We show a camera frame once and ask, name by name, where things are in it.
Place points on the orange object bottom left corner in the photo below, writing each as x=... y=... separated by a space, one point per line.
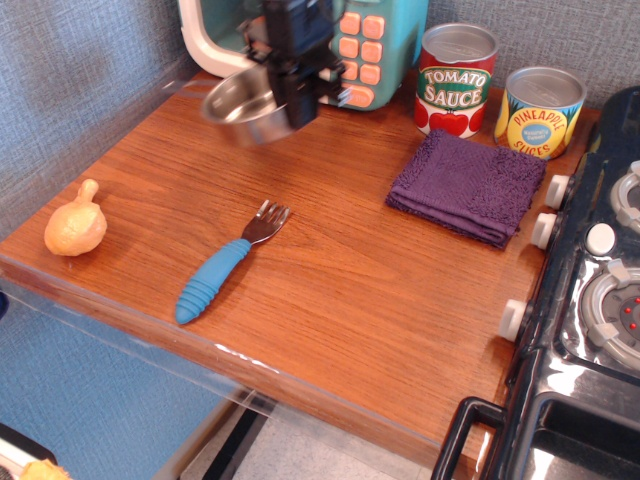
x=35 y=470

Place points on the white stove knob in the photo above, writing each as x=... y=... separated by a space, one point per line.
x=511 y=320
x=556 y=191
x=543 y=229

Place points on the folded purple cloth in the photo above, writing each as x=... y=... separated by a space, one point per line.
x=478 y=191

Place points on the white stove knob middle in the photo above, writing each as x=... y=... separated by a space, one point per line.
x=543 y=229

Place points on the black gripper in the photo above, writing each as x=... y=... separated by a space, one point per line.
x=294 y=46

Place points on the tomato sauce can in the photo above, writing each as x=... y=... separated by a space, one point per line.
x=455 y=73

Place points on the silver pot with wire handle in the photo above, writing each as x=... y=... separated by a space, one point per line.
x=242 y=105

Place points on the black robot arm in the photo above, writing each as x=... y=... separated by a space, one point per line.
x=297 y=5

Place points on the orange toy chicken drumstick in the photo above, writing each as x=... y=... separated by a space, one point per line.
x=78 y=226

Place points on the teal toy microwave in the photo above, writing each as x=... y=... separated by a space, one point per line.
x=378 y=42

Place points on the white stove knob upper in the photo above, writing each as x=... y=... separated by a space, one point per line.
x=556 y=191

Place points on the blue handled metal fork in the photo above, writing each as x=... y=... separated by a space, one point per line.
x=204 y=285

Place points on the white stove knob lower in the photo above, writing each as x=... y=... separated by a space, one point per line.
x=511 y=320

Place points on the pineapple slices can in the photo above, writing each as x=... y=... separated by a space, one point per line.
x=539 y=111

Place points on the black toy stove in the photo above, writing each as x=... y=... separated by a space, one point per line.
x=572 y=407

